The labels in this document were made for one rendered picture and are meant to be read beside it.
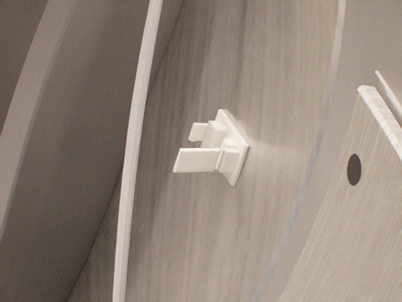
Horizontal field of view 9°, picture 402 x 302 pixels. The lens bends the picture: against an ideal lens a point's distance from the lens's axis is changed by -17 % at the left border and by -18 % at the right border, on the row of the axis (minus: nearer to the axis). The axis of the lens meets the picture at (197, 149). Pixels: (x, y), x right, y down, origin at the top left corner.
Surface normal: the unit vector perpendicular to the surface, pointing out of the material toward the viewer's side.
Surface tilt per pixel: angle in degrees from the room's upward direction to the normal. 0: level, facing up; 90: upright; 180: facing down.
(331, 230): 90
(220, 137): 115
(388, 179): 90
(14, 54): 61
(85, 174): 123
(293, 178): 90
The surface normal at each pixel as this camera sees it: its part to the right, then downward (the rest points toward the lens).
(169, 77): -0.88, -0.03
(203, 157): 0.44, 0.55
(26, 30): 0.46, -0.31
